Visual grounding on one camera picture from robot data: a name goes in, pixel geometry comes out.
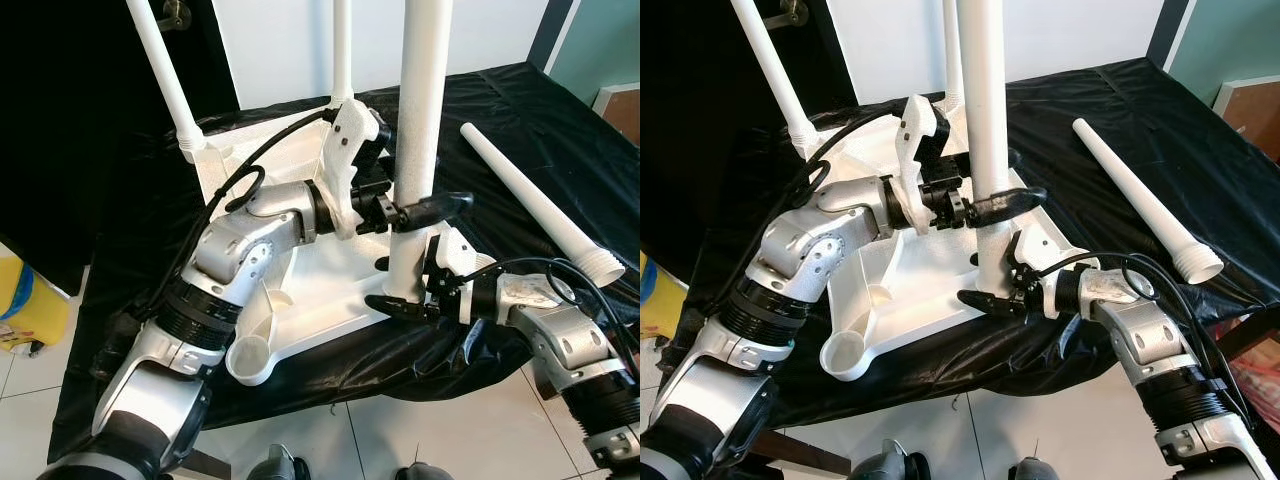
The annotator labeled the dark door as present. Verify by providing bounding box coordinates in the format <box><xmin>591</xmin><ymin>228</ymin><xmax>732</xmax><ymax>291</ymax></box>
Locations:
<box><xmin>640</xmin><ymin>0</ymin><xmax>851</xmax><ymax>251</ymax></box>
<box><xmin>0</xmin><ymin>0</ymin><xmax>241</xmax><ymax>296</ymax></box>

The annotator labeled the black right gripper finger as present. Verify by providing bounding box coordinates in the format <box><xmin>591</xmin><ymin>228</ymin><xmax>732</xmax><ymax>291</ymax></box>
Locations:
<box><xmin>957</xmin><ymin>288</ymin><xmax>1031</xmax><ymax>320</ymax></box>
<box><xmin>365</xmin><ymin>293</ymin><xmax>433</xmax><ymax>322</ymax></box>

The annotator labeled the brown wooden box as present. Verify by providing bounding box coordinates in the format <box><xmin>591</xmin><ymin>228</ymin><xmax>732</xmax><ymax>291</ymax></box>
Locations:
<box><xmin>595</xmin><ymin>84</ymin><xmax>641</xmax><ymax>146</ymax></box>
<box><xmin>1213</xmin><ymin>75</ymin><xmax>1280</xmax><ymax>163</ymax></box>

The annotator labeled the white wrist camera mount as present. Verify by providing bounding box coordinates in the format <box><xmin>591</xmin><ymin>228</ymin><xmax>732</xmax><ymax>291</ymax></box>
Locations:
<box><xmin>1018</xmin><ymin>222</ymin><xmax>1093</xmax><ymax>311</ymax></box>
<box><xmin>895</xmin><ymin>95</ymin><xmax>953</xmax><ymax>237</ymax></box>
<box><xmin>320</xmin><ymin>100</ymin><xmax>391</xmax><ymax>241</ymax></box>
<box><xmin>435</xmin><ymin>228</ymin><xmax>498</xmax><ymax>301</ymax></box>

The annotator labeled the white plastic table top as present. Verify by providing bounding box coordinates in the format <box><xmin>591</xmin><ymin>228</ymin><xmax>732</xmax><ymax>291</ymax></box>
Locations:
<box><xmin>800</xmin><ymin>98</ymin><xmax>1066</xmax><ymax>384</ymax></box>
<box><xmin>185</xmin><ymin>100</ymin><xmax>471</xmax><ymax>387</ymax></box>

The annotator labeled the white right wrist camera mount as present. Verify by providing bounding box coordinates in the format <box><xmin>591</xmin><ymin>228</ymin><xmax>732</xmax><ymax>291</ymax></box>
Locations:
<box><xmin>1018</xmin><ymin>222</ymin><xmax>1093</xmax><ymax>311</ymax></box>
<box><xmin>435</xmin><ymin>228</ymin><xmax>498</xmax><ymax>301</ymax></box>

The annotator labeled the white plastic table leg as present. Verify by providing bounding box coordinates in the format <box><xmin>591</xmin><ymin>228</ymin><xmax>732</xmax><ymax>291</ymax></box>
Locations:
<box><xmin>125</xmin><ymin>0</ymin><xmax>219</xmax><ymax>163</ymax></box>
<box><xmin>730</xmin><ymin>0</ymin><xmax>827</xmax><ymax>161</ymax></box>
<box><xmin>942</xmin><ymin>0</ymin><xmax>967</xmax><ymax>106</ymax></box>
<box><xmin>1072</xmin><ymin>117</ymin><xmax>1226</xmax><ymax>285</ymax></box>
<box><xmin>955</xmin><ymin>0</ymin><xmax>1019</xmax><ymax>297</ymax></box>
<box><xmin>333</xmin><ymin>0</ymin><xmax>357</xmax><ymax>106</ymax></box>
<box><xmin>460</xmin><ymin>123</ymin><xmax>627</xmax><ymax>288</ymax></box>
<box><xmin>385</xmin><ymin>0</ymin><xmax>456</xmax><ymax>303</ymax></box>

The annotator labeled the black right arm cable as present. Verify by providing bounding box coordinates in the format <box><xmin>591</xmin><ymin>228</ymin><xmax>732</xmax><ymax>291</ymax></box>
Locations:
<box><xmin>1040</xmin><ymin>250</ymin><xmax>1253</xmax><ymax>401</ymax></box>
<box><xmin>470</xmin><ymin>257</ymin><xmax>641</xmax><ymax>386</ymax></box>

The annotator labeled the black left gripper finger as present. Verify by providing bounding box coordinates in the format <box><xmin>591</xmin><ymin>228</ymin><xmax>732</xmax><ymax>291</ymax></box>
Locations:
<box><xmin>965</xmin><ymin>185</ymin><xmax>1050</xmax><ymax>225</ymax></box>
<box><xmin>935</xmin><ymin>125</ymin><xmax>966</xmax><ymax>189</ymax></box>
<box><xmin>366</xmin><ymin>120</ymin><xmax>397</xmax><ymax>189</ymax></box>
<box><xmin>393</xmin><ymin>192</ymin><xmax>475</xmax><ymax>232</ymax></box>

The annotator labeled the black plastic table cover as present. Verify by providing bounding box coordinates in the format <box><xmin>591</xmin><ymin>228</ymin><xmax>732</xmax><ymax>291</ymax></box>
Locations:
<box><xmin>45</xmin><ymin>60</ymin><xmax>641</xmax><ymax>471</ymax></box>
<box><xmin>645</xmin><ymin>55</ymin><xmax>1280</xmax><ymax>471</ymax></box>

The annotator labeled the grey door frame post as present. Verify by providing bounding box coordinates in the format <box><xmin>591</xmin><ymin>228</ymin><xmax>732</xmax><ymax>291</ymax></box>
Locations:
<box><xmin>1147</xmin><ymin>0</ymin><xmax>1197</xmax><ymax>67</ymax></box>
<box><xmin>528</xmin><ymin>0</ymin><xmax>583</xmax><ymax>73</ymax></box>

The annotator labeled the brown wooden table beam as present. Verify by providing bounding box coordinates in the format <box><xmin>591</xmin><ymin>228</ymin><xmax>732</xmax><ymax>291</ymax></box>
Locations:
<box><xmin>1215</xmin><ymin>308</ymin><xmax>1280</xmax><ymax>363</ymax></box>

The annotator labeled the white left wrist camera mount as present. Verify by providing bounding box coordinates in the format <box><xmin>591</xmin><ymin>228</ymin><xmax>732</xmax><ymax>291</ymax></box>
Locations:
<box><xmin>895</xmin><ymin>95</ymin><xmax>953</xmax><ymax>237</ymax></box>
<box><xmin>320</xmin><ymin>100</ymin><xmax>391</xmax><ymax>241</ymax></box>

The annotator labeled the pink plastic bag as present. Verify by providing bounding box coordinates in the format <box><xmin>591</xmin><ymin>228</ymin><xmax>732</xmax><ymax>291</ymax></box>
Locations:
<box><xmin>1235</xmin><ymin>345</ymin><xmax>1280</xmax><ymax>426</ymax></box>

